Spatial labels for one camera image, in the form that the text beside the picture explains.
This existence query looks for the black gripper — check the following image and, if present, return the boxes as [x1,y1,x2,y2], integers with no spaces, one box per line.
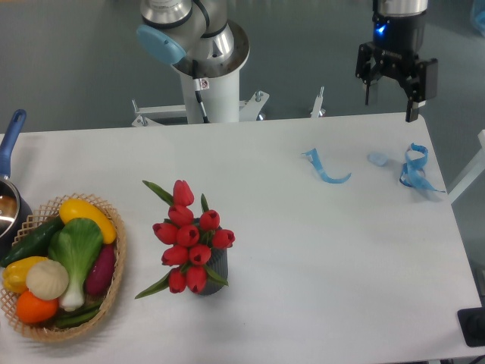
[355,11,438,122]

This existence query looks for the red tulip bouquet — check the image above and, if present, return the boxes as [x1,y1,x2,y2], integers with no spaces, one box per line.
[136,180,229,299]

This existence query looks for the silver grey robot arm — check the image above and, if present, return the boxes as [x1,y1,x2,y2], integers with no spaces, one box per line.
[136,1,438,124]

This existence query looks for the dark grey ribbed vase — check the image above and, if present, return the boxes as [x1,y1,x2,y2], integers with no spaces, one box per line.
[191,218,230,297]

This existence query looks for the tangled blue ribbon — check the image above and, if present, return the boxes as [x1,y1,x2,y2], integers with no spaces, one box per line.
[399,143,445,193]

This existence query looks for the blue ribbon strip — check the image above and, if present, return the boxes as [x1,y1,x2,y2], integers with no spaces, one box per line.
[302,148,352,184]

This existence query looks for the black device at edge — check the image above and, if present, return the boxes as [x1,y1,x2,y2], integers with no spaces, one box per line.
[457,307,485,347]

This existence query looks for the purple sweet potato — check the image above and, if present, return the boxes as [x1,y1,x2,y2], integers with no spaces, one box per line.
[85,244,115,296]

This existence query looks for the green bok choy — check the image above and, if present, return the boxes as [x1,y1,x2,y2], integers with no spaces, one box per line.
[48,218,103,312]

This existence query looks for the woven wicker basket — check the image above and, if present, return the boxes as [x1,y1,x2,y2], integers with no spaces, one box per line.
[1,193,127,342]

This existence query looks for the green cucumber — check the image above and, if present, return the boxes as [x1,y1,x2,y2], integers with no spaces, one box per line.
[1,216,64,268]

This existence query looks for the green bean pods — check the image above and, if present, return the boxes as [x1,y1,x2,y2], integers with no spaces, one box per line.
[54,301,102,329]

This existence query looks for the yellow bell pepper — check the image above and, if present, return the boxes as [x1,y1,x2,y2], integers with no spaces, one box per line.
[2,256,48,294]

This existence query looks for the orange fruit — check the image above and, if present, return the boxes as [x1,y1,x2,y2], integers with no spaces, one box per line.
[16,290,58,324]

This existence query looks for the white frame at right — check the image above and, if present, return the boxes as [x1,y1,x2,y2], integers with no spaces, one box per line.
[448,130,484,204]

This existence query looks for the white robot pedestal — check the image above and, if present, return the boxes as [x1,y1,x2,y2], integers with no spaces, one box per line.
[130,60,327,128]

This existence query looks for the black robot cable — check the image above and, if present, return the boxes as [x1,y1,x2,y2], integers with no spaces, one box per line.
[191,59,210,124]

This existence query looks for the blue handled saucepan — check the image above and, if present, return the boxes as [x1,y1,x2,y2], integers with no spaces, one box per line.
[1,109,32,259]

